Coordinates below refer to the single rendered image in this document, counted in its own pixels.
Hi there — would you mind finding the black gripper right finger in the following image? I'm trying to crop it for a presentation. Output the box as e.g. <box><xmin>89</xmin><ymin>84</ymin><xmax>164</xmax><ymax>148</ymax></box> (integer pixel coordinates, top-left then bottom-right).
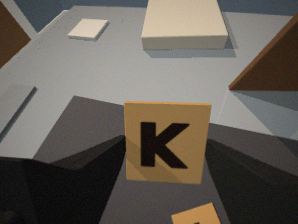
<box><xmin>205</xmin><ymin>139</ymin><xmax>298</xmax><ymax>224</ymax></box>

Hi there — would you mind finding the beige rectangular block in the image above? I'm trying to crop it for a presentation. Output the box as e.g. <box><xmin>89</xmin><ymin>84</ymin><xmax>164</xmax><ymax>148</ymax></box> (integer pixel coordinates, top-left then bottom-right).
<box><xmin>141</xmin><ymin>0</ymin><xmax>228</xmax><ymax>50</ymax></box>

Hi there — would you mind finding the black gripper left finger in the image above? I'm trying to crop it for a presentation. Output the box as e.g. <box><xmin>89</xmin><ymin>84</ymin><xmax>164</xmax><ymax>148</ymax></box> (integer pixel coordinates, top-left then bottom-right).
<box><xmin>0</xmin><ymin>135</ymin><xmax>126</xmax><ymax>224</ymax></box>

